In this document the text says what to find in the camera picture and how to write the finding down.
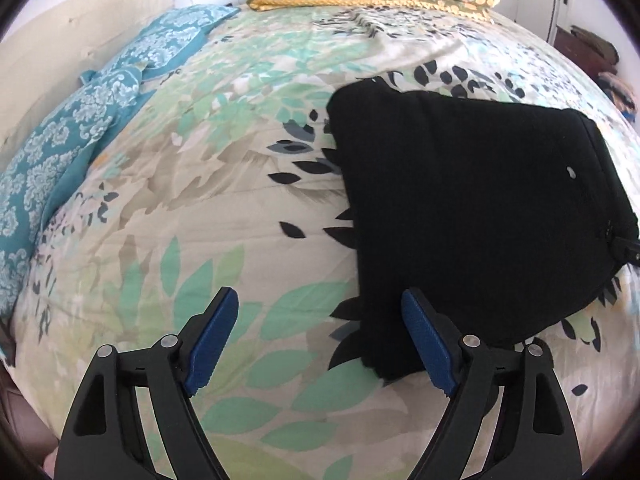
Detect black pants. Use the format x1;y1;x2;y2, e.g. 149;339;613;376
326;79;639;380

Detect teal damask pillow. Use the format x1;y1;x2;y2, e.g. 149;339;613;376
1;62;149;320
79;4;240;84

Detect floral leaf print bedspread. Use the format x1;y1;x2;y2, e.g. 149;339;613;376
11;8;639;479

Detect cream padded headboard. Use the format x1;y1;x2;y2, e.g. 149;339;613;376
0;0;174;167

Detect dark wooden dresser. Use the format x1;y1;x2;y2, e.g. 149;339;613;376
553;25;620;80

